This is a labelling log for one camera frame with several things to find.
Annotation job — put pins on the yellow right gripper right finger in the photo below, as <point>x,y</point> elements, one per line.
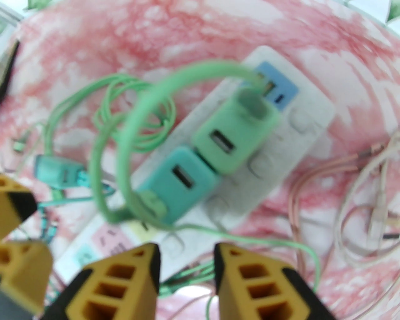
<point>259,287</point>

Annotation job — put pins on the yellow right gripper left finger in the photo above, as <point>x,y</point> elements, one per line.
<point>118,287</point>

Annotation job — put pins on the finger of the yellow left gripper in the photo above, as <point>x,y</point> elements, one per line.
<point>25,272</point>
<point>15,206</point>

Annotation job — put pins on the white multicolour power strip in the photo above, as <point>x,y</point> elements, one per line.
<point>297,140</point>

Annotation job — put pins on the green USB wall adapter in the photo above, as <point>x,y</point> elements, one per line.
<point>231,147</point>

